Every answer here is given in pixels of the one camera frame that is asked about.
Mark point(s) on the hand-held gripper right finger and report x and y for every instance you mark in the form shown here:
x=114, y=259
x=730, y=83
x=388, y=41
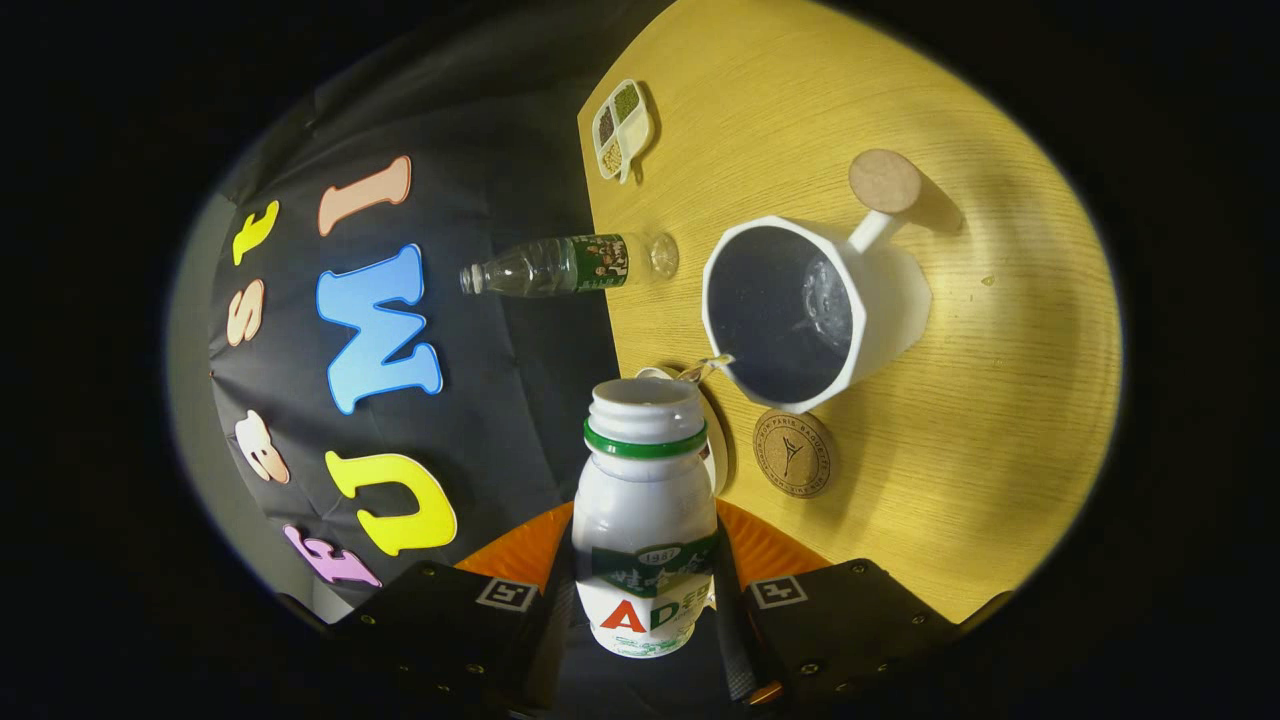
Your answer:
x=850, y=625

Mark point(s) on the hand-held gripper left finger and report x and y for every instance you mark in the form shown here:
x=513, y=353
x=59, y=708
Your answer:
x=460, y=630

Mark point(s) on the round cork coaster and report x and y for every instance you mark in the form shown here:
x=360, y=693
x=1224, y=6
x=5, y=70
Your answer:
x=794, y=452

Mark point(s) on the clear plastic water bottle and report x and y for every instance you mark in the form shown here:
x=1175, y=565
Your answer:
x=540, y=268

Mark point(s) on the white round plate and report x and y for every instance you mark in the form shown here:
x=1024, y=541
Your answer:
x=718, y=440

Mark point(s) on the wooden table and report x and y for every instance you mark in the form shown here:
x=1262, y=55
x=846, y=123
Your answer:
x=1000, y=450

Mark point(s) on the white divided dish with beans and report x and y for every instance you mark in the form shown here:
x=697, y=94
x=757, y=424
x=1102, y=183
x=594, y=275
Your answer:
x=622, y=130

